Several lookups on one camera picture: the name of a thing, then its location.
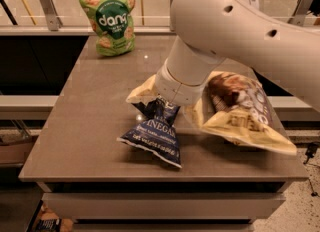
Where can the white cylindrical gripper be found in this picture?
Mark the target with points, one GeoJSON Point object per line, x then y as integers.
{"type": "Point", "coordinates": [176, 89]}

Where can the blue vinegar chip bag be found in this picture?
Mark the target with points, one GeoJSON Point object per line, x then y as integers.
{"type": "Point", "coordinates": [157, 133]}

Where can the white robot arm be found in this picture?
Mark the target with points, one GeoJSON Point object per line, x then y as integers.
{"type": "Point", "coordinates": [210, 31]}

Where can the cream and brown snack bag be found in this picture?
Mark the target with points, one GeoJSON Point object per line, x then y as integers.
{"type": "Point", "coordinates": [241, 113]}

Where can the green rice chip bag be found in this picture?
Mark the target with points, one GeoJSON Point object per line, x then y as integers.
{"type": "Point", "coordinates": [111, 20]}

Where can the grey table drawer front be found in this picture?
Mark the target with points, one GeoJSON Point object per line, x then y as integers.
{"type": "Point", "coordinates": [164, 206]}

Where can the small dark packet on floor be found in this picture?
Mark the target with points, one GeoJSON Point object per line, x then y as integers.
{"type": "Point", "coordinates": [51, 225]}

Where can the left metal rail bracket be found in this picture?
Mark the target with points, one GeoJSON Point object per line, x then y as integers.
{"type": "Point", "coordinates": [53, 21]}

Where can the right metal rail bracket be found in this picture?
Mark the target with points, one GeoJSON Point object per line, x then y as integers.
{"type": "Point", "coordinates": [300, 12]}

